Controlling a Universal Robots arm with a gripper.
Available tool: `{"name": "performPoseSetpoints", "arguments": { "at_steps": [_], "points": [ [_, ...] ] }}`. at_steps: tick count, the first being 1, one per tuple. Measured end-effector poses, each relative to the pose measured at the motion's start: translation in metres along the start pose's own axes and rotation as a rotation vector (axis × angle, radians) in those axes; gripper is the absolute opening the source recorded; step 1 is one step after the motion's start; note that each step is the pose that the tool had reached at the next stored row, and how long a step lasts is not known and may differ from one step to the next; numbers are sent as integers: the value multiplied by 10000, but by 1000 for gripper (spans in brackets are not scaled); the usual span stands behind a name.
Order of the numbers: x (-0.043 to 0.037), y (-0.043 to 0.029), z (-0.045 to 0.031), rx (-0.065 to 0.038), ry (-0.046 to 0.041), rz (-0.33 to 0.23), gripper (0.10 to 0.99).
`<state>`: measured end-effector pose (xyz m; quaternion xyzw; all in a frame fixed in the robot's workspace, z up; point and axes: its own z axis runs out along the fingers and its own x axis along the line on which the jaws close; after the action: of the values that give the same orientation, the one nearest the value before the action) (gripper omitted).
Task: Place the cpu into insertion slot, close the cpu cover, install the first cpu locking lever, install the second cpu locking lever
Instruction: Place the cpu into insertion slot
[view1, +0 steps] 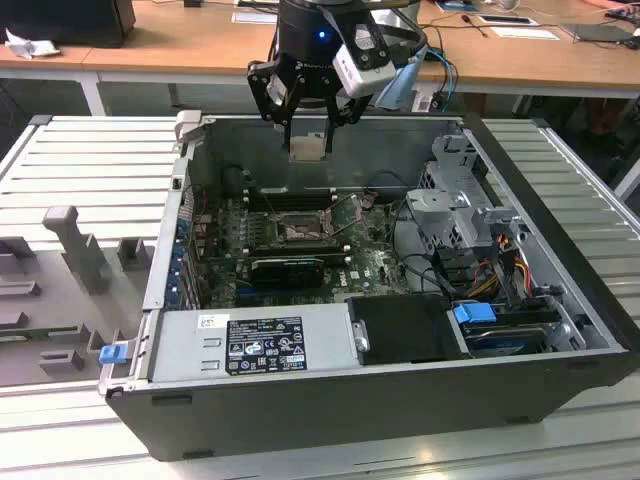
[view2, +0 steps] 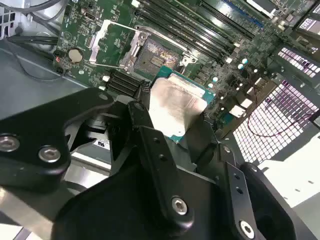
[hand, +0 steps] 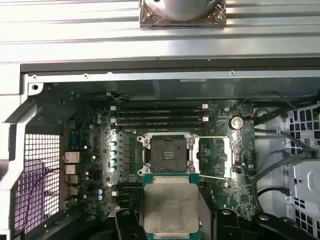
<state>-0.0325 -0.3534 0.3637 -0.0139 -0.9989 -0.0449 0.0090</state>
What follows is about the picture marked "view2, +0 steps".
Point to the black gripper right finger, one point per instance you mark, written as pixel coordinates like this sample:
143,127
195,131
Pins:
232,185

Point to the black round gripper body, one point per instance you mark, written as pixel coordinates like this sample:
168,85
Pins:
112,212

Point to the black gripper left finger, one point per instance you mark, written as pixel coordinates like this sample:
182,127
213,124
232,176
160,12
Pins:
30,125

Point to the metal socket cover frame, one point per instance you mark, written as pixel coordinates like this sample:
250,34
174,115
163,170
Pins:
93,53

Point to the silver topped CPU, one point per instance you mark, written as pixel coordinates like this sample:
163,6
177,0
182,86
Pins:
175,105

